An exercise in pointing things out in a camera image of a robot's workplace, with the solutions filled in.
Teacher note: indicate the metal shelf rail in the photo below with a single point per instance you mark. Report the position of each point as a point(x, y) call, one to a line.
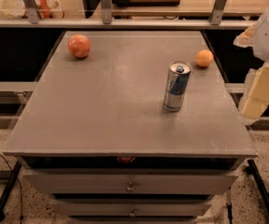
point(128, 24)

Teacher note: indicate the black floor rail right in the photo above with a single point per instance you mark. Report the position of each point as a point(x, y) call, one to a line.
point(265, 192)

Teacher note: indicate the upper grey drawer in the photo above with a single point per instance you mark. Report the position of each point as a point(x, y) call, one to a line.
point(197, 184)

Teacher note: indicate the black floor rail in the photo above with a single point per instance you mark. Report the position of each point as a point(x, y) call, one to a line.
point(265, 192)
point(11, 179)

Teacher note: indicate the grey drawer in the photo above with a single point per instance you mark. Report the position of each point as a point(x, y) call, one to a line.
point(197, 184)
point(130, 208)

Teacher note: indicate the black floor rail left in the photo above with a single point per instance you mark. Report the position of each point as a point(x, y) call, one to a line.
point(11, 179)

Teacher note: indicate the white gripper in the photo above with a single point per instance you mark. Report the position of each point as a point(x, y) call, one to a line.
point(255, 96)

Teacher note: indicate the grey cabinet with drawers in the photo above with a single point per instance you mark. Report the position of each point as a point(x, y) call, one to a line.
point(104, 115)

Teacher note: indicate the orange fruit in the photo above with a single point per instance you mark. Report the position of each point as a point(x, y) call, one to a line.
point(204, 58)

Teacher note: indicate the lower grey drawer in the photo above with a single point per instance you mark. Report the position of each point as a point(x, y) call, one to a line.
point(130, 208)

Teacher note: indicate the orange white plastic bag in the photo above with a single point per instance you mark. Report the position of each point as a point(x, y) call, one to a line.
point(45, 8)

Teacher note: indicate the silver blue redbull can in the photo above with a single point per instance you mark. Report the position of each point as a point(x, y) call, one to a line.
point(176, 85)

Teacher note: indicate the red apple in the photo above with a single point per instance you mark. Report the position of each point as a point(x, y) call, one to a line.
point(79, 46)

